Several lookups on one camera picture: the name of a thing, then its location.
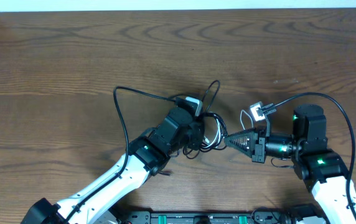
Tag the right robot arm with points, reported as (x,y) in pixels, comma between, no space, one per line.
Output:
(322,170)

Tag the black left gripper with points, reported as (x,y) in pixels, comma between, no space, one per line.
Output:
(196,137)

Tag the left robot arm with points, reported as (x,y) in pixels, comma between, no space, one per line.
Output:
(147,155)

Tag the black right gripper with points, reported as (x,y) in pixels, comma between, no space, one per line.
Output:
(259,147)

